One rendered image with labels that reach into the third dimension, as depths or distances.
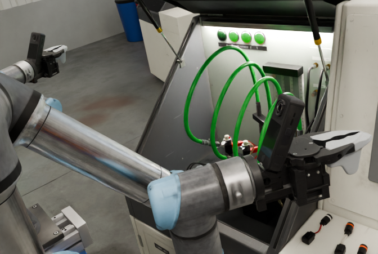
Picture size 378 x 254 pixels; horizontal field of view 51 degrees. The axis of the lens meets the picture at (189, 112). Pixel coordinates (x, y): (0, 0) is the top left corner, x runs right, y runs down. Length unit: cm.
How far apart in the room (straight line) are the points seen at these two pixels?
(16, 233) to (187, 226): 23
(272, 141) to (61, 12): 741
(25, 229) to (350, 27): 88
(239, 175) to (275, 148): 7
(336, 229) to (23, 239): 86
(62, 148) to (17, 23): 704
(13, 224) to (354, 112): 87
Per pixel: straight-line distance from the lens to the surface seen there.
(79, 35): 806
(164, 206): 58
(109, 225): 296
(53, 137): 65
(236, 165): 60
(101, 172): 67
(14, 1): 769
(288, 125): 59
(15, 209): 58
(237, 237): 124
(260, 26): 146
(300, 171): 62
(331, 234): 120
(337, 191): 123
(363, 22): 111
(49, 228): 134
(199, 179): 58
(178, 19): 406
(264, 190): 61
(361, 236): 121
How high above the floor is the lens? 180
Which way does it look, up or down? 25 degrees down
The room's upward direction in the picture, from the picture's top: 11 degrees counter-clockwise
